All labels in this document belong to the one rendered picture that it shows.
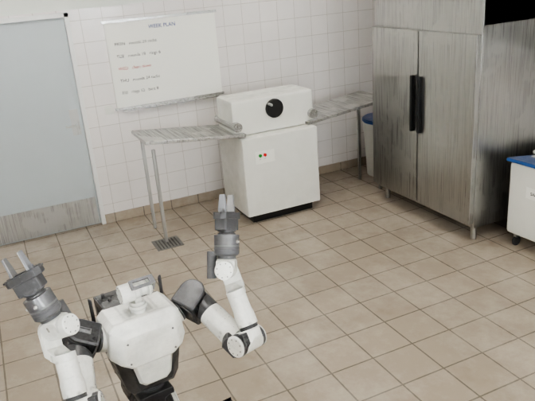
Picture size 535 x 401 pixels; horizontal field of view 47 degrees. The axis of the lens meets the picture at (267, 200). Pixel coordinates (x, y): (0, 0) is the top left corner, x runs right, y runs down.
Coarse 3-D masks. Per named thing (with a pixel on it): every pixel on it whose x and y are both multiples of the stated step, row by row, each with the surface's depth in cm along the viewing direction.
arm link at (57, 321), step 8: (56, 304) 181; (64, 304) 187; (40, 312) 178; (48, 312) 179; (56, 312) 181; (64, 312) 185; (40, 320) 179; (48, 320) 180; (56, 320) 180; (64, 320) 180; (72, 320) 182; (40, 328) 182; (48, 328) 181; (56, 328) 179; (64, 328) 179; (72, 328) 181; (48, 336) 182; (56, 336) 181; (64, 336) 181
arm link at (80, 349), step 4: (64, 340) 201; (68, 340) 200; (64, 344) 201; (68, 344) 200; (72, 344) 199; (76, 344) 200; (68, 348) 198; (72, 348) 198; (76, 348) 198; (80, 348) 198; (84, 348) 199; (76, 352) 197; (80, 352) 197; (84, 352) 198; (88, 352) 199; (92, 356) 201
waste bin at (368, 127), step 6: (372, 114) 701; (366, 120) 677; (372, 120) 674; (366, 126) 680; (372, 126) 672; (366, 132) 684; (372, 132) 676; (366, 138) 688; (372, 138) 679; (366, 144) 691; (372, 144) 682; (366, 150) 696; (372, 150) 685; (366, 156) 700; (372, 156) 688; (366, 162) 707; (372, 162) 692; (372, 168) 695; (372, 174) 699
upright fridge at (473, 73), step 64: (384, 0) 555; (448, 0) 481; (512, 0) 459; (384, 64) 569; (448, 64) 491; (512, 64) 478; (384, 128) 592; (448, 128) 507; (512, 128) 498; (448, 192) 525
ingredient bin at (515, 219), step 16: (512, 160) 480; (528, 160) 477; (512, 176) 488; (528, 176) 474; (512, 192) 491; (528, 192) 477; (512, 208) 495; (528, 208) 481; (512, 224) 499; (528, 224) 485; (512, 240) 507
